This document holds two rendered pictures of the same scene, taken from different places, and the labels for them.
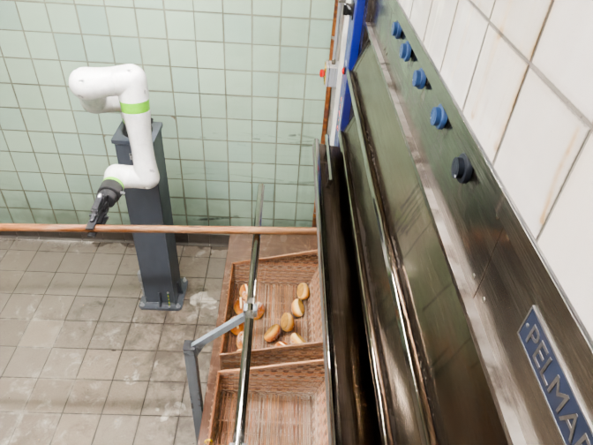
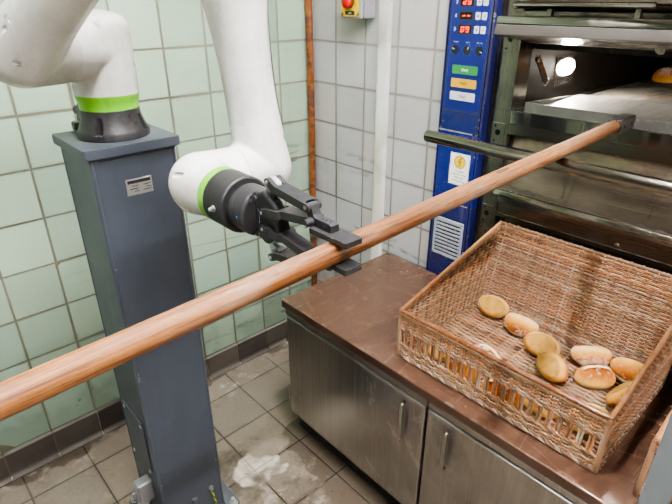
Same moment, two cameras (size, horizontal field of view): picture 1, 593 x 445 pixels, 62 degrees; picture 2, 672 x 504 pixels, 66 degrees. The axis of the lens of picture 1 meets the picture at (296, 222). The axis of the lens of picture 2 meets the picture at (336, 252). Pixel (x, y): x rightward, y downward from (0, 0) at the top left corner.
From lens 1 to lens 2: 1.81 m
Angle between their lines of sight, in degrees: 36
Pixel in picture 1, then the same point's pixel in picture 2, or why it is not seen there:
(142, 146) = (268, 72)
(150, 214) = not seen: hidden behind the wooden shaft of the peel
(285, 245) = (381, 283)
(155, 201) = (183, 285)
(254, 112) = (217, 121)
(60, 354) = not seen: outside the picture
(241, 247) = (335, 312)
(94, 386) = not seen: outside the picture
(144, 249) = (163, 414)
